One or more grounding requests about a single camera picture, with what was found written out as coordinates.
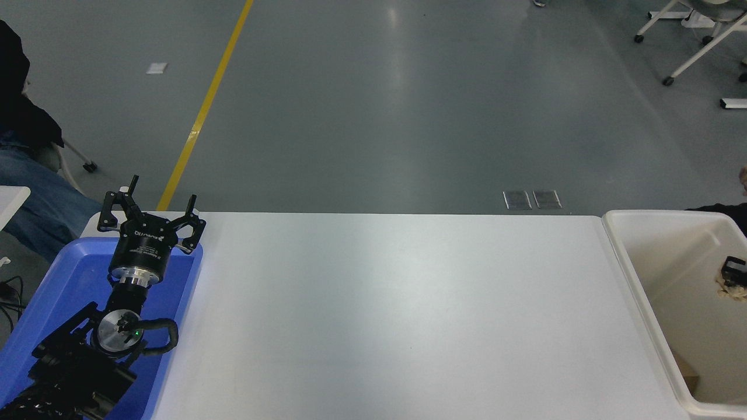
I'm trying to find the blue plastic tray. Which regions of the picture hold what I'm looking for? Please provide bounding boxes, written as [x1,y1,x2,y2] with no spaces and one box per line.
[0,236,204,420]

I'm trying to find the white wheeled frame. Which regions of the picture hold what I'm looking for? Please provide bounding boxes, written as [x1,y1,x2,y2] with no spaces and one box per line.
[634,0,747,87]

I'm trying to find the small white side table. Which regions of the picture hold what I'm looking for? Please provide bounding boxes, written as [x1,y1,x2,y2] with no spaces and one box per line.
[0,185,32,231]

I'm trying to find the large pale plastic bin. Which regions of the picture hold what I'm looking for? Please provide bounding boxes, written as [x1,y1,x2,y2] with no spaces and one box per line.
[601,208,747,418]

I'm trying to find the tan paper ball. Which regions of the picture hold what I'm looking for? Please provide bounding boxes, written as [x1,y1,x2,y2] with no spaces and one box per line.
[715,271,747,302]

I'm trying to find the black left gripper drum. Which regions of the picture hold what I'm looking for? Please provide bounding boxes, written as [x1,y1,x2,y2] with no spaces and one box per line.
[111,213,183,271]

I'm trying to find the black cables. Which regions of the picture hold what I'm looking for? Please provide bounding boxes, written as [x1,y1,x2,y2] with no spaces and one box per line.
[0,274,27,334]

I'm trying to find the person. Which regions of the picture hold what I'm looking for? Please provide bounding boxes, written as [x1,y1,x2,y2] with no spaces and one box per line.
[0,19,107,264]

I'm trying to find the white wheeled chair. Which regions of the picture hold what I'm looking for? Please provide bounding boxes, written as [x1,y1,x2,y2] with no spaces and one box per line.
[23,82,98,198]

